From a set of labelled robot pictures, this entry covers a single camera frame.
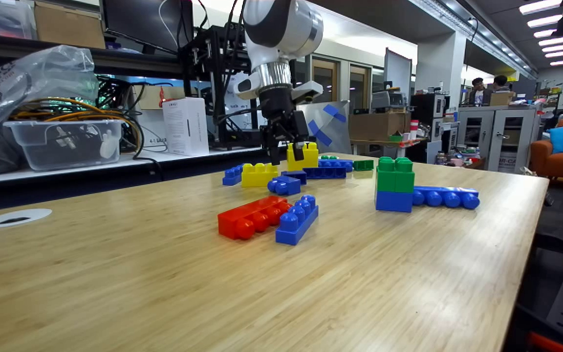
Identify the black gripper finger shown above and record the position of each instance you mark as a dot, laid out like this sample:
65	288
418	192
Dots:
272	147
295	147

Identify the green and blue brick stack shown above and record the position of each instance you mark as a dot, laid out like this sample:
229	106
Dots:
393	185

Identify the long blue brick near red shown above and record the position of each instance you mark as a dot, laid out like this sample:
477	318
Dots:
295	222

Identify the cardboard box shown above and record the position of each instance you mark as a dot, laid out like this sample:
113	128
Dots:
377	126

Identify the green brick flat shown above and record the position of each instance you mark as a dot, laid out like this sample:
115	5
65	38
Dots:
362	165

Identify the flat yellow brick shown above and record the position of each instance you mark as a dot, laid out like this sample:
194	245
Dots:
258	175

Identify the grey cabinet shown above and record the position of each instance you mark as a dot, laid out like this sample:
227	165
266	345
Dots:
500	136

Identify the long blue brick far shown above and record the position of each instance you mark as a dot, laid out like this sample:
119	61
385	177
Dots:
438	196

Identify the wide blue brick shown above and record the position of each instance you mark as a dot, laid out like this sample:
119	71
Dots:
328	169

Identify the white box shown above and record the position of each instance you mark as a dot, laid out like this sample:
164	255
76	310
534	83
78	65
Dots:
186	126

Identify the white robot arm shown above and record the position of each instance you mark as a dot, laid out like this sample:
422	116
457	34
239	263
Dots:
278	32

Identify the clear plastic bag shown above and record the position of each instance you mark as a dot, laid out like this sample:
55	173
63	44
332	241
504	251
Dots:
61	71

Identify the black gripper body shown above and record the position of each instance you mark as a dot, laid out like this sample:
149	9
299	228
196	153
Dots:
284	122

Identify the white table grommet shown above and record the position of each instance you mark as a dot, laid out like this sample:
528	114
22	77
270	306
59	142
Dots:
24	218

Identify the small blue brick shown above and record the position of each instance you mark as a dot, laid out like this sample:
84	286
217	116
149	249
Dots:
233	175
284	187

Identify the black frame 3d printer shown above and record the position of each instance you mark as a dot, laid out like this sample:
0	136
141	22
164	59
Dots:
219	54

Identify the clear plastic bin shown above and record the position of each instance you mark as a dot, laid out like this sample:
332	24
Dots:
51	145

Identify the tall yellow brick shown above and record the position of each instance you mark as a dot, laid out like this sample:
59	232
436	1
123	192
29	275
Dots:
309	161

